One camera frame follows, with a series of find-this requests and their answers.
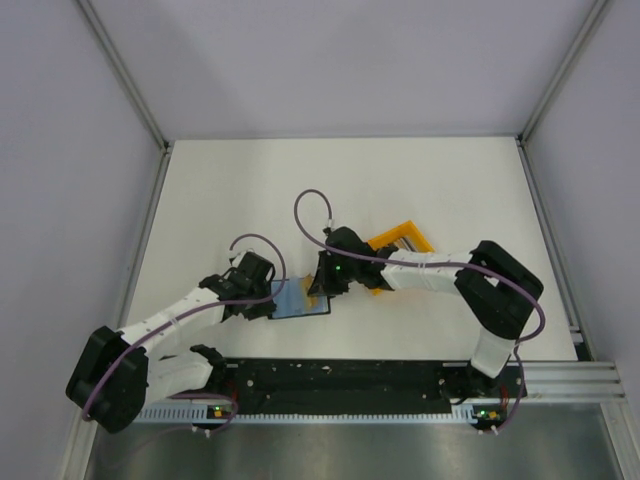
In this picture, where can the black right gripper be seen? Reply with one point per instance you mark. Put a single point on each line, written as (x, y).
(324, 285)

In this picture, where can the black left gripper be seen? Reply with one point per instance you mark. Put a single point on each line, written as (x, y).
(263, 309)

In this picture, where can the credit card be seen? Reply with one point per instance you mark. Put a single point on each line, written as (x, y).
(310, 298)

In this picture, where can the black leather card holder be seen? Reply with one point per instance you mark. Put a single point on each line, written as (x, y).
(293, 300)

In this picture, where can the yellow plastic bin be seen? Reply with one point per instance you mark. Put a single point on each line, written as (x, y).
(407, 228)

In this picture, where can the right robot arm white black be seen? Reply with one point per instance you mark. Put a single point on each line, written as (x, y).
(500, 291)

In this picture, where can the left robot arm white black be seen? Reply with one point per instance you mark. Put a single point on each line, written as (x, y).
(121, 372)

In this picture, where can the stack of cards in bin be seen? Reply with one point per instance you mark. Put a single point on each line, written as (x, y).
(407, 243)

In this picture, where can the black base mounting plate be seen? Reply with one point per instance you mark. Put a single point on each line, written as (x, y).
(355, 387)

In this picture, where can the grey slotted cable duct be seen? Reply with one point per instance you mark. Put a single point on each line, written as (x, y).
(204, 414)

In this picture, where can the aluminium frame post right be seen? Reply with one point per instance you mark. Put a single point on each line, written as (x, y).
(596, 14)

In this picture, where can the aluminium frame post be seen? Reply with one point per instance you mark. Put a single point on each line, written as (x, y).
(596, 14)
(121, 72)

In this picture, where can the aluminium frame rail front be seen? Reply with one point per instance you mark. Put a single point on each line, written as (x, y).
(544, 381)

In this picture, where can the aluminium frame post left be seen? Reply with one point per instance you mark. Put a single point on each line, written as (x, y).
(121, 72)

